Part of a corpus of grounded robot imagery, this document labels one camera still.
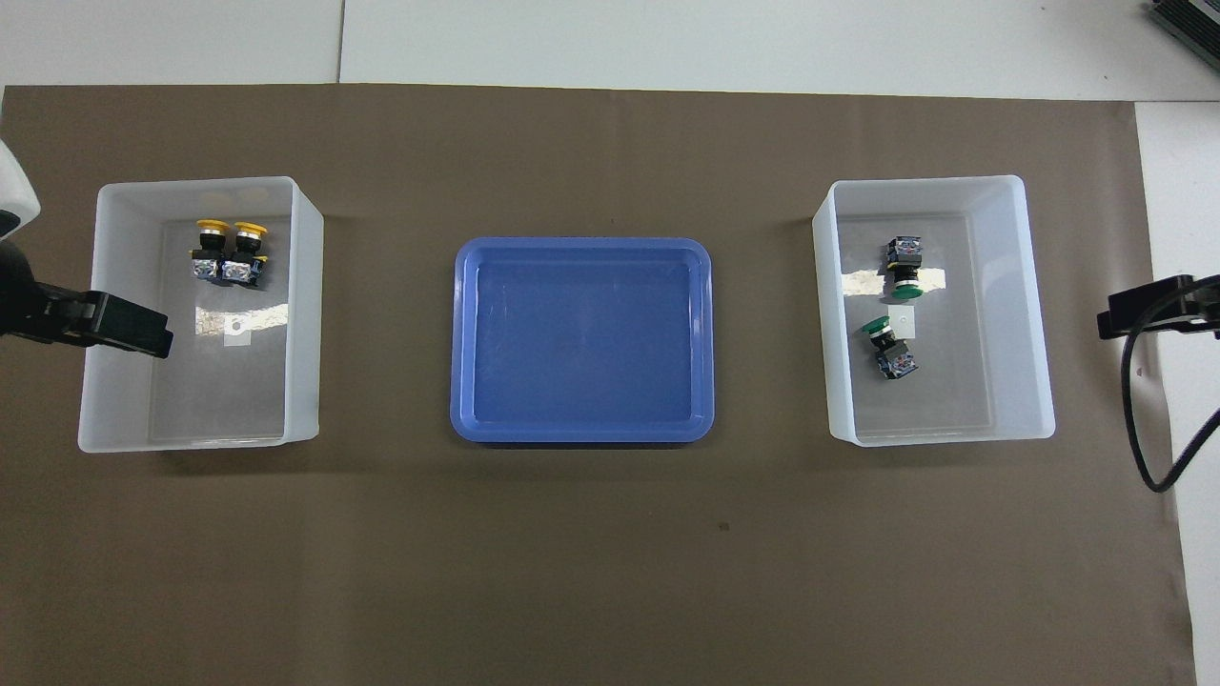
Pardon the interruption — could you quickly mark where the green push button switch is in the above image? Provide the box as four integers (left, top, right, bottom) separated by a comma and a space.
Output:
884, 235, 925, 299
861, 317, 921, 381

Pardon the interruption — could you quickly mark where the translucent white plastic box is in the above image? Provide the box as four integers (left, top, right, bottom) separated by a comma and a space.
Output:
812, 174, 1057, 448
78, 175, 325, 454

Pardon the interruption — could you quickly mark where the yellow push button switch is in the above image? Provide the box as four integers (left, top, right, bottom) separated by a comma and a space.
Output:
189, 219, 230, 282
225, 221, 270, 287

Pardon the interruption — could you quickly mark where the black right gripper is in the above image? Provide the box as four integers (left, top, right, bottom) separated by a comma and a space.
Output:
1096, 274, 1220, 341

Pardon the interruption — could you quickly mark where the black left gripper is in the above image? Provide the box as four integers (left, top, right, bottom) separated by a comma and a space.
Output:
0, 240, 175, 359

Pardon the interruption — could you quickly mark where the grey ribbed metal device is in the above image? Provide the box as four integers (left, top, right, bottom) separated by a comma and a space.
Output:
1147, 0, 1220, 72

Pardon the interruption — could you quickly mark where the blue plastic tray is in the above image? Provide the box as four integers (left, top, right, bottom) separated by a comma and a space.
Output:
450, 236, 716, 446

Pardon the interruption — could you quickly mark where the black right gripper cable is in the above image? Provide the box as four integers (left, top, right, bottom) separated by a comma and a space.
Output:
1121, 303, 1220, 494

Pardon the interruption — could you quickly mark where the brown paper mat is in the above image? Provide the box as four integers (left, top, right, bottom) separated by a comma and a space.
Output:
0, 84, 1197, 686

